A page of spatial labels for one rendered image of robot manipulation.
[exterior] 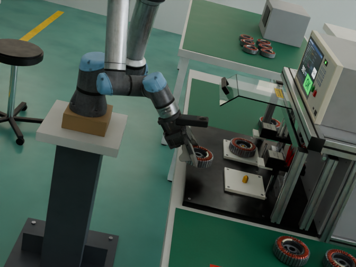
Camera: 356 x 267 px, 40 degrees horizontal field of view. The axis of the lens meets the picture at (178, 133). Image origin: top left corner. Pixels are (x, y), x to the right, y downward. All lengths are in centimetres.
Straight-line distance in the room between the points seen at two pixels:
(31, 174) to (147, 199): 70
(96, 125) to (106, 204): 100
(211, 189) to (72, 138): 57
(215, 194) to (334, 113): 49
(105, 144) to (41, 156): 134
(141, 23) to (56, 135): 53
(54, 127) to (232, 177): 72
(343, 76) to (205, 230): 64
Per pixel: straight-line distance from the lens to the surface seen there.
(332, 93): 163
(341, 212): 171
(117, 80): 171
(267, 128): 200
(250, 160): 202
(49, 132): 195
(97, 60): 190
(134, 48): 190
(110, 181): 308
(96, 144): 192
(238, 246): 159
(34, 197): 286
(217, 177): 185
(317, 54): 184
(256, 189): 184
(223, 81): 194
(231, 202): 173
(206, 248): 153
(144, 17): 184
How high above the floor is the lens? 169
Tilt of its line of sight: 26 degrees down
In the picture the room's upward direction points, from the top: 15 degrees clockwise
